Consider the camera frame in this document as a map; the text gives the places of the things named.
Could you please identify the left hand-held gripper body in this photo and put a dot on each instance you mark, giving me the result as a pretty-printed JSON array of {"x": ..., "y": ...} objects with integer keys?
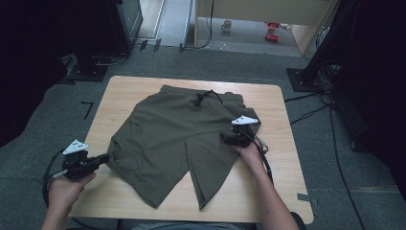
[{"x": 78, "y": 166}]

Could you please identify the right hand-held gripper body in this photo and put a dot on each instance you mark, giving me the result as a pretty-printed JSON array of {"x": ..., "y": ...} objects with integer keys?
[{"x": 243, "y": 134}]

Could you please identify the person's right hand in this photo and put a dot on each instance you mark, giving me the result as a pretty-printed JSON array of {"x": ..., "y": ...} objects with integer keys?
[{"x": 250, "y": 155}]

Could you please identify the person's left hand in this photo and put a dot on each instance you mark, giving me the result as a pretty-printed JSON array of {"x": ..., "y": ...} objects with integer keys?
[{"x": 65, "y": 191}]

